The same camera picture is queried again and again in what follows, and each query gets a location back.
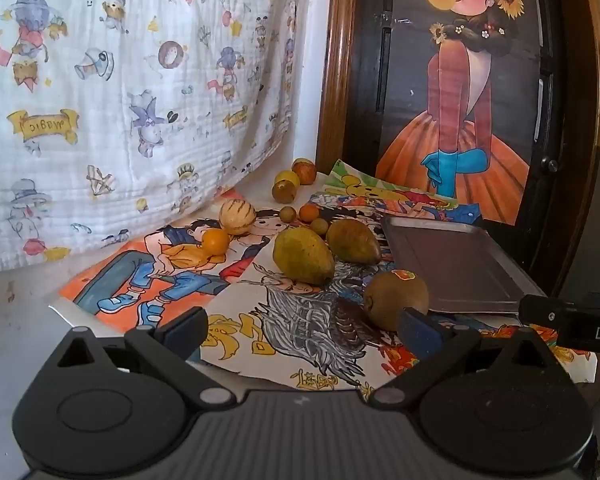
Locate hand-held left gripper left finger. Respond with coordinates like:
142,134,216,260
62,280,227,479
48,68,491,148
40,306,236,408

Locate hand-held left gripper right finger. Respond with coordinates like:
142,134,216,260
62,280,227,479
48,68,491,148
367,306,563,408

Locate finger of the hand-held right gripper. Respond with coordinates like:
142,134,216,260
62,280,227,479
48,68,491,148
518,293,578,333

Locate brown kiwi with sticker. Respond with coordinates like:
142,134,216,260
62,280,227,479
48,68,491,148
363,269,430,332

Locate metal tray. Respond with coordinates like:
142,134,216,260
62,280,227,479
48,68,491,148
380,216,548,315

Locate orange mandarin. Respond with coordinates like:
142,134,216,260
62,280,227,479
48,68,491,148
201,229,231,257

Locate brownish green pear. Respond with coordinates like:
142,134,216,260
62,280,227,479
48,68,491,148
326,218,382,265

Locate striped pepino melon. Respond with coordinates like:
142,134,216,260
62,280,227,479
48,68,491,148
218,198,257,236

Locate large green pear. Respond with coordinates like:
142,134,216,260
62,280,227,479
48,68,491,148
272,227,336,286

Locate plain brown kiwi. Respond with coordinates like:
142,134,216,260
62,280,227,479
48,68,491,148
271,181,299,204

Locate cartoon boys drawing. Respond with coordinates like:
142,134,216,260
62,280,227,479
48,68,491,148
47,208,283,335

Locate cartoon posters on table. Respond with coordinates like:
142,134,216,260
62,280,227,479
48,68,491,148
199,225,598,392

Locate yellow bear drawing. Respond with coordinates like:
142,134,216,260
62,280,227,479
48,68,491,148
324,159,462,207

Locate small red apple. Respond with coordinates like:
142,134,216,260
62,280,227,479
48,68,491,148
292,158,318,185

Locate printed blanket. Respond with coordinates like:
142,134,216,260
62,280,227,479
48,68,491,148
0,0,302,275

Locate dark door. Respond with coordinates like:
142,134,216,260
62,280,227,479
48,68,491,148
341,0,588,296

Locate wall poster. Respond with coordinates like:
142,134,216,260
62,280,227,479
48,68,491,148
375,0,545,226

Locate wooden door frame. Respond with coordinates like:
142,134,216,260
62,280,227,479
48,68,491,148
315,0,600,296

